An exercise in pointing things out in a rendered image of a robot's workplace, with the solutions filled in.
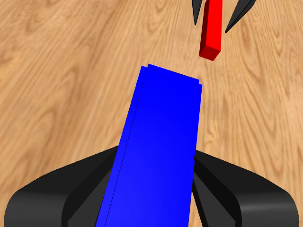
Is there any thin red peg bar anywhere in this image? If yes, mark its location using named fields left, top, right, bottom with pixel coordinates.
left=198, top=0, right=223, bottom=61

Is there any blue hollow socket block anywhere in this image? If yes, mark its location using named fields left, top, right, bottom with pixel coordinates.
left=94, top=63, right=203, bottom=227

